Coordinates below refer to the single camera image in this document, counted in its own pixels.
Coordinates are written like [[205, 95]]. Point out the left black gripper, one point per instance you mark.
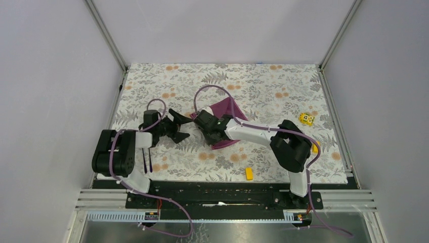
[[177, 136]]

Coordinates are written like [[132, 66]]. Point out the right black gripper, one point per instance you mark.
[[209, 141]]

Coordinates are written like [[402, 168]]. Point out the purple satin napkin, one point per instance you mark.
[[226, 106]]

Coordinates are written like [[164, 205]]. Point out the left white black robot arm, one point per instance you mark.
[[115, 152]]

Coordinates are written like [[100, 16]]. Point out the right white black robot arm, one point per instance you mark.
[[291, 147]]

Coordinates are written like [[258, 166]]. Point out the floral tablecloth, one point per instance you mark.
[[266, 93]]

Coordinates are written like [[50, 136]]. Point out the dark purple fork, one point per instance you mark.
[[144, 161]]

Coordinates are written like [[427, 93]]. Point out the yellow block near front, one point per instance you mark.
[[248, 174]]

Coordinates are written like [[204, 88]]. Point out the yellow block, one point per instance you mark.
[[316, 147], [248, 174]]

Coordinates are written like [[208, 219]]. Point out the yellow block at right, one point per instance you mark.
[[316, 147]]

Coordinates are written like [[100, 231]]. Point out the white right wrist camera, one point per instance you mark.
[[208, 110]]

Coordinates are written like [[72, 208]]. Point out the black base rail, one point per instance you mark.
[[218, 201]]

